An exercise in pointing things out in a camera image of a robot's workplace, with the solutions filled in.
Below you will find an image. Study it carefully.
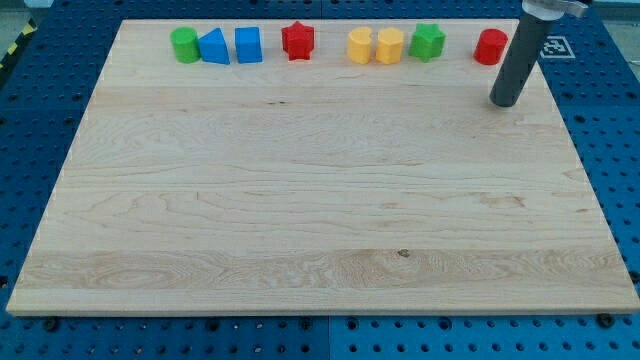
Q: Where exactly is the red cylinder block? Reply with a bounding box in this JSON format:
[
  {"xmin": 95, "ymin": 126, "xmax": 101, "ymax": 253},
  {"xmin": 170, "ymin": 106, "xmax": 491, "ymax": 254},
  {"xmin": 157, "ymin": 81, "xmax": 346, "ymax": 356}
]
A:
[{"xmin": 473, "ymin": 28, "xmax": 508, "ymax": 65}]

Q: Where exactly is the red star block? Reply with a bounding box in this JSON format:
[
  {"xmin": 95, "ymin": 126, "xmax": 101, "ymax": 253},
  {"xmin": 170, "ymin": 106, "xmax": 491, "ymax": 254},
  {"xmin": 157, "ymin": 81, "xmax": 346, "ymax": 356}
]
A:
[{"xmin": 281, "ymin": 21, "xmax": 315, "ymax": 61}]

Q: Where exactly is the green star block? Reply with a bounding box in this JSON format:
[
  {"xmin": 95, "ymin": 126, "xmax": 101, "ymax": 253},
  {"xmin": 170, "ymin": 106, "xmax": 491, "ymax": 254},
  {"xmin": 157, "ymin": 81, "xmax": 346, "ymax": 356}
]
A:
[{"xmin": 409, "ymin": 23, "xmax": 446, "ymax": 62}]

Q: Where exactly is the wooden board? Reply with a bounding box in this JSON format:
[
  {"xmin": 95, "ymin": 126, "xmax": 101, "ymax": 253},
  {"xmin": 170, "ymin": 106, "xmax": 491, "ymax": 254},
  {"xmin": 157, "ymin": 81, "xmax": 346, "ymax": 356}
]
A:
[{"xmin": 7, "ymin": 19, "xmax": 639, "ymax": 317}]

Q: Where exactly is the yellow hexagon block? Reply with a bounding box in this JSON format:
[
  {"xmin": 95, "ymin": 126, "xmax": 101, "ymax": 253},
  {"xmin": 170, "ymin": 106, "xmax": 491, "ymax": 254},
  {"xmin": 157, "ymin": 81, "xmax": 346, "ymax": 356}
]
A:
[{"xmin": 375, "ymin": 27, "xmax": 404, "ymax": 64}]

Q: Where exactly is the blue cube block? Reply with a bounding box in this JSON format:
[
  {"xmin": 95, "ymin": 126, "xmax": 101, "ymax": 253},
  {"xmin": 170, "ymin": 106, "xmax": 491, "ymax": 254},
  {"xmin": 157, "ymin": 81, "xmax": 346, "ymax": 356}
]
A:
[{"xmin": 235, "ymin": 26, "xmax": 263, "ymax": 64}]

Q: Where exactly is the blue triangle block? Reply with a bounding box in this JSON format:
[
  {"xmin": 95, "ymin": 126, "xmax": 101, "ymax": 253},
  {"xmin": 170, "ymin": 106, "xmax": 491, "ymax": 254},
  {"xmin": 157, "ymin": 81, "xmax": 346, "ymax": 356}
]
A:
[{"xmin": 198, "ymin": 28, "xmax": 230, "ymax": 65}]

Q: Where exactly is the green cylinder block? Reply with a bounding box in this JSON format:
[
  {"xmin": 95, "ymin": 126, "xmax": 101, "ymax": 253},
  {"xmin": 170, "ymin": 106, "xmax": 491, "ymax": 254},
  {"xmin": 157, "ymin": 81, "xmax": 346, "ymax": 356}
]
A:
[{"xmin": 170, "ymin": 26, "xmax": 201, "ymax": 63}]

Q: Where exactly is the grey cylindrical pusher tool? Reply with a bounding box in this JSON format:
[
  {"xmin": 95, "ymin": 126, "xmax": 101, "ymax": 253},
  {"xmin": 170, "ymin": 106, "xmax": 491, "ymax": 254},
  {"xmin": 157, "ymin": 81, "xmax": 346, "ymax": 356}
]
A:
[{"xmin": 489, "ymin": 12, "xmax": 554, "ymax": 107}]

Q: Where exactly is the white fiducial marker tag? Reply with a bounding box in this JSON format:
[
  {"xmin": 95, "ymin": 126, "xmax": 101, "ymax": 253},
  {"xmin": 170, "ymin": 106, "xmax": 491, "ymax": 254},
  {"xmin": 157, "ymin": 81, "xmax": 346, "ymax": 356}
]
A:
[{"xmin": 540, "ymin": 35, "xmax": 575, "ymax": 59}]

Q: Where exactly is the yellow black hazard tape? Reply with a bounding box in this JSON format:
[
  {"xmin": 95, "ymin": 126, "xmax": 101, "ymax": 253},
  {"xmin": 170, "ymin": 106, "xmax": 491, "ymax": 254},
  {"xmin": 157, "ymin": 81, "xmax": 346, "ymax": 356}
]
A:
[{"xmin": 1, "ymin": 18, "xmax": 38, "ymax": 72}]

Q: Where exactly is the silver tool mount clamp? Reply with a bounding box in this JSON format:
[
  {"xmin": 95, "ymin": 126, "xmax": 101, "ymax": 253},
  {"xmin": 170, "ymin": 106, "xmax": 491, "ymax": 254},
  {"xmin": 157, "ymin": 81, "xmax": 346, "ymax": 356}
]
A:
[{"xmin": 522, "ymin": 0, "xmax": 590, "ymax": 21}]

